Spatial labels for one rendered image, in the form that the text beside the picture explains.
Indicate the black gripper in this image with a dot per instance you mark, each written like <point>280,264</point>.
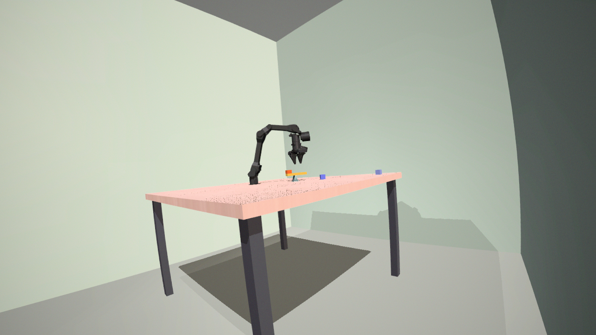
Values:
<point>296,152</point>

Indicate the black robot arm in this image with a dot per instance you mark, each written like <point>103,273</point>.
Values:
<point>261,135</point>

